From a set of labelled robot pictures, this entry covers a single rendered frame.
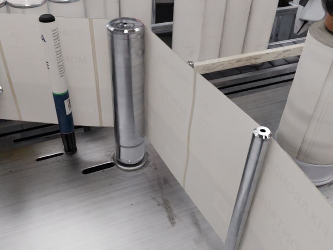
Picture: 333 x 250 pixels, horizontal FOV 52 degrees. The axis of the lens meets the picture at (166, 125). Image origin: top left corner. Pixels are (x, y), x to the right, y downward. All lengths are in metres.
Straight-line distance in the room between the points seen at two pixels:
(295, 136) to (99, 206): 0.24
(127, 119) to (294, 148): 0.20
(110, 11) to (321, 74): 0.31
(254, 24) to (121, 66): 0.37
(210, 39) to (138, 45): 0.30
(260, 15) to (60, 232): 0.49
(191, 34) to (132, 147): 0.25
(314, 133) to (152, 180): 0.20
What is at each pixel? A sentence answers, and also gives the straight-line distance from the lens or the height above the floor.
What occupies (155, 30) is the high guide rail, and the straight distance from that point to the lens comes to 0.64.
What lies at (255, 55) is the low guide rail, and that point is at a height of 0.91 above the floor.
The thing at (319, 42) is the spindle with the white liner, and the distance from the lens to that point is 0.38.
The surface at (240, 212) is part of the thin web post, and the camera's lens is 0.27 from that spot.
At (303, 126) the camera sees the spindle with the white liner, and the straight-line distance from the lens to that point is 0.42.
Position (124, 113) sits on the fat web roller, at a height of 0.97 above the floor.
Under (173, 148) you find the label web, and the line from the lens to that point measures 0.37.
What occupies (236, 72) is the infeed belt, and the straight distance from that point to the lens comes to 0.68.
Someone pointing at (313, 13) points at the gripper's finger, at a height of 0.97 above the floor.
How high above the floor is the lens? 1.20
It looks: 38 degrees down
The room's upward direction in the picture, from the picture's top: 3 degrees clockwise
